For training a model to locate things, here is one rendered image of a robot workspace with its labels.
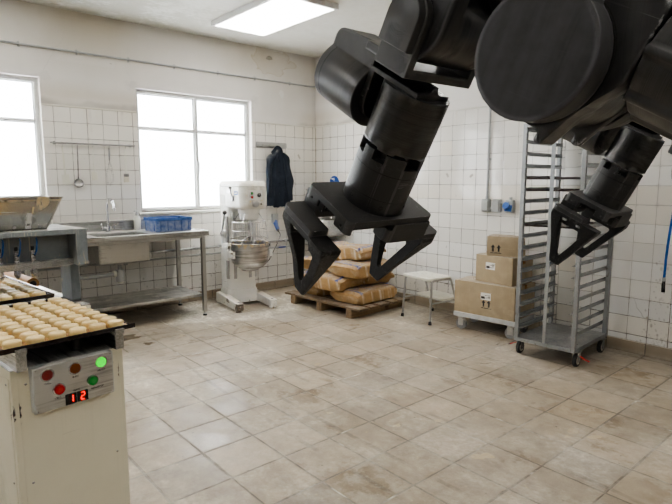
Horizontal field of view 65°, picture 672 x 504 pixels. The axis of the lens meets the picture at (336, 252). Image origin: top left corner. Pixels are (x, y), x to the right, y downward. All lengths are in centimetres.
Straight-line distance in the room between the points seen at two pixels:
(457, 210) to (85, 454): 445
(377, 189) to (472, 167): 512
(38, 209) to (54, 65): 352
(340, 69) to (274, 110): 648
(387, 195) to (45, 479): 168
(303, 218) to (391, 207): 8
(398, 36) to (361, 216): 14
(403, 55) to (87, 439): 175
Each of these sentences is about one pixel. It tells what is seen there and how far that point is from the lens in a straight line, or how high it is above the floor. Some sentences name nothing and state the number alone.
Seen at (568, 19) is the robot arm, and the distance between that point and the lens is 33.
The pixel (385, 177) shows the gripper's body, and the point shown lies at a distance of 45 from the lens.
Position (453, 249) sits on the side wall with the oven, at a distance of 573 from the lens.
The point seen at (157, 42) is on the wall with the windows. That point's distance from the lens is 635.
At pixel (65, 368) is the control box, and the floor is 82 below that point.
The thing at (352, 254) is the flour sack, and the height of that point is 62.
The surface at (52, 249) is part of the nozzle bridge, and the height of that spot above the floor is 109.
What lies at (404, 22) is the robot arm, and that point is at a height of 149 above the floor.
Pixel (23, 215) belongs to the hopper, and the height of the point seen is 124.
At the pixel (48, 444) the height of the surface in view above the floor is 58.
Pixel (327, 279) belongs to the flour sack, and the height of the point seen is 36.
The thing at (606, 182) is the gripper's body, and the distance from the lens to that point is 82.
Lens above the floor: 138
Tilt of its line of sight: 8 degrees down
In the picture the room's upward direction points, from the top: straight up
